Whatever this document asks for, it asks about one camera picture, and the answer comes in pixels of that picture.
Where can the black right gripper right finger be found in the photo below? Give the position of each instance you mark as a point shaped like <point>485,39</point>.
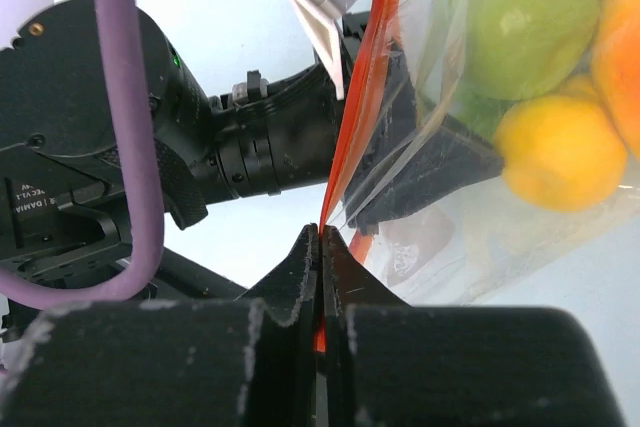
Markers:
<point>392,364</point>

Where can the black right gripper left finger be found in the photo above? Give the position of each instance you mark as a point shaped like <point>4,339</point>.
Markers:
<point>242,362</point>

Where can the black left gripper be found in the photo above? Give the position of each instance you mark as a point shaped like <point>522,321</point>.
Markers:
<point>385,184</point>

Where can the clear zip top bag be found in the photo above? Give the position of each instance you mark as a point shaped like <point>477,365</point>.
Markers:
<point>503,247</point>

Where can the yellow fake lemon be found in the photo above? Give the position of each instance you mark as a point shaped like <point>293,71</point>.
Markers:
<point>561,152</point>

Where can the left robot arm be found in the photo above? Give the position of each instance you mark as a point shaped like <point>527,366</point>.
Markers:
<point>97,149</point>

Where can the dark purple fake fruit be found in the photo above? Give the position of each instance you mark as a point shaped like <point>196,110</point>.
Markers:
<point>414,241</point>

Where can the light green fake pear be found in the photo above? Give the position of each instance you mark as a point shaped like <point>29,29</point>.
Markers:
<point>521,49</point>

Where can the orange fake peach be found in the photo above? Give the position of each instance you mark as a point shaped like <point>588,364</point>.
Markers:
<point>615,66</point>

